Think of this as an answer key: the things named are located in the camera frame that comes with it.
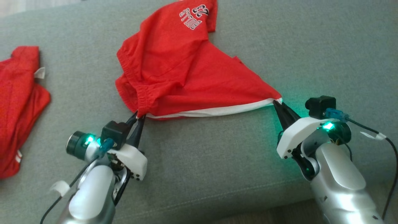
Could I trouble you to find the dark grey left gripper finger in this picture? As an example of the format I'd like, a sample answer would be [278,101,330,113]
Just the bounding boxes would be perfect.
[127,114,146,147]
[126,111,139,126]

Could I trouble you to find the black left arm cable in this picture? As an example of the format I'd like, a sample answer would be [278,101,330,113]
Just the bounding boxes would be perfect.
[40,156,97,224]

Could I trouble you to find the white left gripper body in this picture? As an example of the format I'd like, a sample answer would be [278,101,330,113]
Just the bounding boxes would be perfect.
[66,131,148,181]

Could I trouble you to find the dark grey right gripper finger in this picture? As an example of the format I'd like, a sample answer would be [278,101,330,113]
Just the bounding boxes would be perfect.
[273,100,291,131]
[278,101,301,124]

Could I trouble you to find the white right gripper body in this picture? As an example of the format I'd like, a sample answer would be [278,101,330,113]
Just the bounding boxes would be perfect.
[276,117,352,181]

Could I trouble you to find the red and white basketball jersey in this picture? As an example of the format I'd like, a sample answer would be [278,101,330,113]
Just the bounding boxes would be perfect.
[0,46,51,180]

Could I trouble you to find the teal right camera plug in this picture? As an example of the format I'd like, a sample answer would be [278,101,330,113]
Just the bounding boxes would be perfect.
[325,108,349,123]

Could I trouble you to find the red Bulls 23 shorts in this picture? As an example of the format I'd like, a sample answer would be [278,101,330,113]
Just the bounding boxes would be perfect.
[115,0,283,120]

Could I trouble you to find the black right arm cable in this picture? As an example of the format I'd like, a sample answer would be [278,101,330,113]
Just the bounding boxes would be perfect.
[344,117,398,220]

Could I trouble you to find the teal left camera plug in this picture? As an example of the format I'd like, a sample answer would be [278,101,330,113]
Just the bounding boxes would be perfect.
[95,138,116,158]

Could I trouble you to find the white cable tag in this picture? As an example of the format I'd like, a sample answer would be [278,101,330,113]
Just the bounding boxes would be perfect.
[360,131,386,140]
[49,180,71,197]

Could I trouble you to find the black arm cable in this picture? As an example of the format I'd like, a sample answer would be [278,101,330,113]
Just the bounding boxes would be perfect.
[40,156,97,224]
[344,117,398,220]

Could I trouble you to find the teal camera plug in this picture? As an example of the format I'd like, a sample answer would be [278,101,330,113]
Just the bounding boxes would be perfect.
[95,138,116,158]
[325,108,349,123]

